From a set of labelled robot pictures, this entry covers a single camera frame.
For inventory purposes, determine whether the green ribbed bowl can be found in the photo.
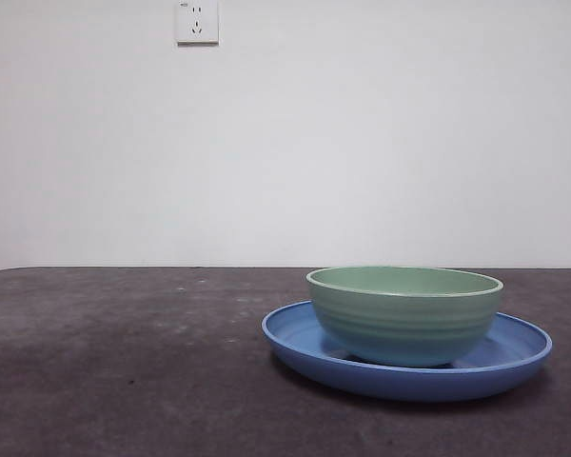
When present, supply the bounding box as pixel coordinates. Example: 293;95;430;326
305;266;504;368

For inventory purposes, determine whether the blue round plate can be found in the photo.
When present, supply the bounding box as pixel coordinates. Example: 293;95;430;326
260;299;554;403

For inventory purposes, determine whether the white wall socket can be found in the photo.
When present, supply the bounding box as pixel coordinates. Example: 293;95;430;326
174;0;220;48

